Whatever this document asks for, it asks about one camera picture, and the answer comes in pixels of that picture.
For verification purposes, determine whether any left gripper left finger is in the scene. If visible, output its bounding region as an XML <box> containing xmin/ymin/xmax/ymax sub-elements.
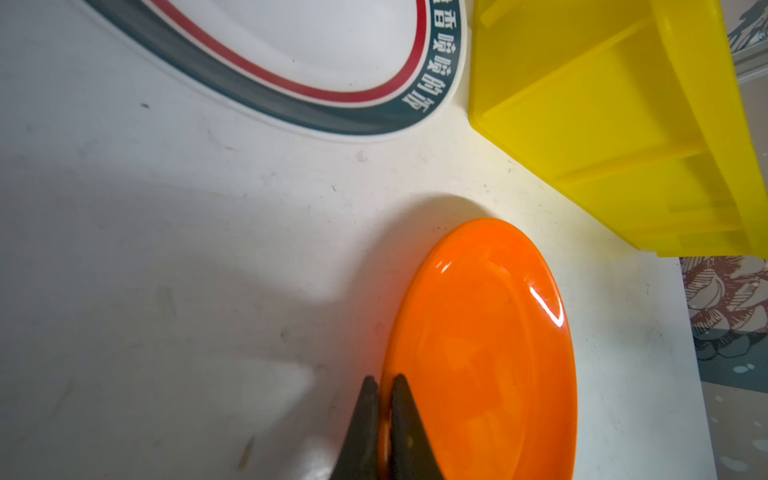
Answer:
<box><xmin>329</xmin><ymin>376</ymin><xmax>379</xmax><ymax>480</ymax></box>

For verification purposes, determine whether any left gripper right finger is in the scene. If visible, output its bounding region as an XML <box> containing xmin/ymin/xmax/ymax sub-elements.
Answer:
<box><xmin>389</xmin><ymin>374</ymin><xmax>445</xmax><ymax>480</ymax></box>

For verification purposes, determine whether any orange plate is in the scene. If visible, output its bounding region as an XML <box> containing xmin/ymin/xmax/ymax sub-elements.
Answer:
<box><xmin>378</xmin><ymin>218</ymin><xmax>578</xmax><ymax>479</ymax></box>

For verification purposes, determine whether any yellow plastic bin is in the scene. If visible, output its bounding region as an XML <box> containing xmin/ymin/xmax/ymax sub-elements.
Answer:
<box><xmin>469</xmin><ymin>1</ymin><xmax>767</xmax><ymax>257</ymax></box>

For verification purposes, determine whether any small green rimmed plate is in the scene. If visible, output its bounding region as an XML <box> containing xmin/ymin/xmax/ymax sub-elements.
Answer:
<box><xmin>91</xmin><ymin>1</ymin><xmax>467</xmax><ymax>140</ymax></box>

